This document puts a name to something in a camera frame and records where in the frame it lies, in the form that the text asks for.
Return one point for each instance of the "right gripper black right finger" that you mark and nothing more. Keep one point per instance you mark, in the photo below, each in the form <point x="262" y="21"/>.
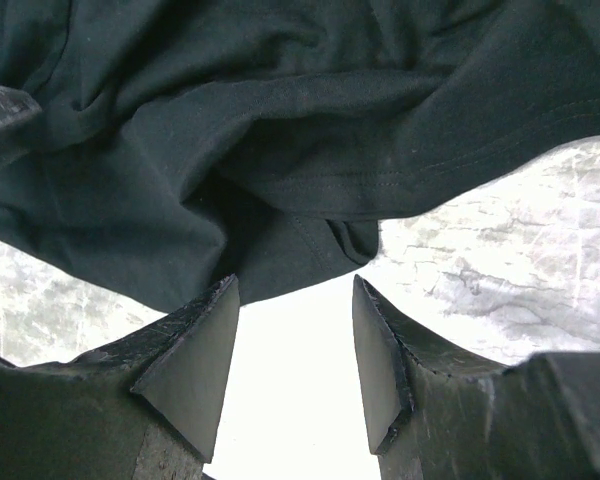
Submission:
<point x="434" y="410"/>

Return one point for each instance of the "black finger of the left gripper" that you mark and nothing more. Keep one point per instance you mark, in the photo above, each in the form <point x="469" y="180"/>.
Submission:
<point x="17" y="108"/>

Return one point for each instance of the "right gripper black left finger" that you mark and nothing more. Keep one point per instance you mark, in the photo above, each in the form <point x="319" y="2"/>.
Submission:
<point x="146" y="406"/>

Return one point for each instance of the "black t shirt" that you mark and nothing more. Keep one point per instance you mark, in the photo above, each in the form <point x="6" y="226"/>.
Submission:
<point x="183" y="141"/>

